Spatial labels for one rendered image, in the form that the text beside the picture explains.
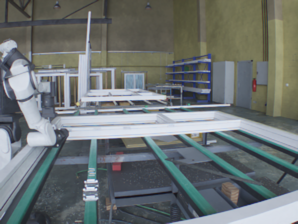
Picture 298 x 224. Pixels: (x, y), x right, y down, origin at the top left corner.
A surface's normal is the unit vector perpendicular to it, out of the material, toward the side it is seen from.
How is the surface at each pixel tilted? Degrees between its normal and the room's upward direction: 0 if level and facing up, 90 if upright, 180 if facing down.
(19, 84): 64
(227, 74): 90
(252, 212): 0
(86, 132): 90
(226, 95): 90
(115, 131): 90
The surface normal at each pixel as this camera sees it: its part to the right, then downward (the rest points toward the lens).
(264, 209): 0.00, -0.99
